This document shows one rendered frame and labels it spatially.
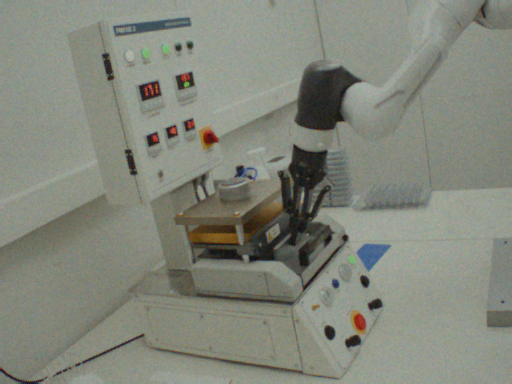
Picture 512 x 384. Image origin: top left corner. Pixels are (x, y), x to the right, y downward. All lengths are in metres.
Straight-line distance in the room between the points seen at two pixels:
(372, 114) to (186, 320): 0.65
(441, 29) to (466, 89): 2.40
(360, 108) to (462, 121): 2.54
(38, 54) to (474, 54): 2.61
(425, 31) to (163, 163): 0.65
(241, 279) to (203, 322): 0.17
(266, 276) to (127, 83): 0.51
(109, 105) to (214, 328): 0.56
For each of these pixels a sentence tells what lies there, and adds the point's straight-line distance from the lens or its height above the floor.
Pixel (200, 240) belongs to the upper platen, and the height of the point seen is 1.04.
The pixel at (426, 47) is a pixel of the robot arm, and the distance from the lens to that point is 1.09.
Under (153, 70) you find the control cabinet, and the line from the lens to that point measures 1.28.
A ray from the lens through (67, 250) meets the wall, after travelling 1.61.
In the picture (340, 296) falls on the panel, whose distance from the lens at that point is 1.26.
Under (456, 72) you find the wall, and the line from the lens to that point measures 3.51.
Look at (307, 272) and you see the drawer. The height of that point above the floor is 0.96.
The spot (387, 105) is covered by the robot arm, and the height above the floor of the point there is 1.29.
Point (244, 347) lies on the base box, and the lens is 1.25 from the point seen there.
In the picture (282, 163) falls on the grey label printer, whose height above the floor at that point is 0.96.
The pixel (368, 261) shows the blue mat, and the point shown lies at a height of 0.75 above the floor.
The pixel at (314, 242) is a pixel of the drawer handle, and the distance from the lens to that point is 1.20.
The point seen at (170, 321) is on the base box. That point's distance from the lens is 1.34.
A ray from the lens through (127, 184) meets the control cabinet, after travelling 1.25.
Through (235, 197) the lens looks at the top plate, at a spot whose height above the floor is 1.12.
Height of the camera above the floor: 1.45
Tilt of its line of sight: 15 degrees down
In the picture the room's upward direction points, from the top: 11 degrees counter-clockwise
